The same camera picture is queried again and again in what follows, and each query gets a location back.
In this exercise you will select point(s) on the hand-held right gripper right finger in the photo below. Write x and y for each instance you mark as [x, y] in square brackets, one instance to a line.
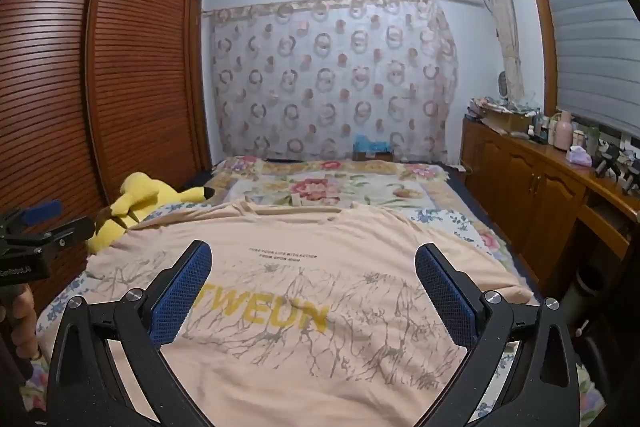
[445, 297]

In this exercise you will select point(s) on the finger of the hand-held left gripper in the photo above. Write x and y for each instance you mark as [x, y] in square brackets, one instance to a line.
[42, 210]
[67, 231]

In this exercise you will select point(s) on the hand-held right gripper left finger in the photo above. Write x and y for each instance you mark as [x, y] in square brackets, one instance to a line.
[185, 292]

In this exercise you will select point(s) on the peach printed t-shirt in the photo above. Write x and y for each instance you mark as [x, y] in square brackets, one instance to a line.
[300, 357]

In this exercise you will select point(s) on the person's left hand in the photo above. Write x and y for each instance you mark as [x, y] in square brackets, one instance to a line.
[22, 324]

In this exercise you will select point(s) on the yellow plush toy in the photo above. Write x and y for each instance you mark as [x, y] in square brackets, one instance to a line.
[140, 197]

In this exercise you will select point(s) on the blue floral bed sheet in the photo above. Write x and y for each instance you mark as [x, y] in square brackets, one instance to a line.
[440, 216]

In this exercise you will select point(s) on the dark blue mattress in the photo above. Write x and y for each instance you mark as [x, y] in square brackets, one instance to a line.
[467, 187]

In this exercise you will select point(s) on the wooden sideboard cabinet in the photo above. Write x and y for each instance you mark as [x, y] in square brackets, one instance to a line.
[520, 177]

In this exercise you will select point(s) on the grey waste bin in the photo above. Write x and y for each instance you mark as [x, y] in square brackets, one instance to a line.
[590, 284]

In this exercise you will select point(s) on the wooden louvered wardrobe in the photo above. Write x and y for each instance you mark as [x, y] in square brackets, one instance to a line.
[140, 82]

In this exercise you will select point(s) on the blue tissue pack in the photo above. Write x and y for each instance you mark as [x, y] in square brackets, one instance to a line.
[370, 143]

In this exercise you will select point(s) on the cardboard box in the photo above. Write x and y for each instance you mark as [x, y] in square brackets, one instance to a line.
[507, 119]

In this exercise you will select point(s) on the purple pouch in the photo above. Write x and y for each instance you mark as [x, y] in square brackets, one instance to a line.
[580, 156]

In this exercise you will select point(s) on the pink bottle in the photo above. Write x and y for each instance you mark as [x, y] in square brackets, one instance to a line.
[564, 132]

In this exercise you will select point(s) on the small round fan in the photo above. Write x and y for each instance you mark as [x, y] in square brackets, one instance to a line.
[502, 86]

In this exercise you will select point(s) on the circle patterned sheer curtain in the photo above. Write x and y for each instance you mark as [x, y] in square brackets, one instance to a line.
[325, 82]

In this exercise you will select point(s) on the beige tied curtain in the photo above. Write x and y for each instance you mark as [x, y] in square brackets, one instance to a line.
[505, 17]

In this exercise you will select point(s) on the grey window blind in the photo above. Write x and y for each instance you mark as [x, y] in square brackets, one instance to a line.
[590, 32]

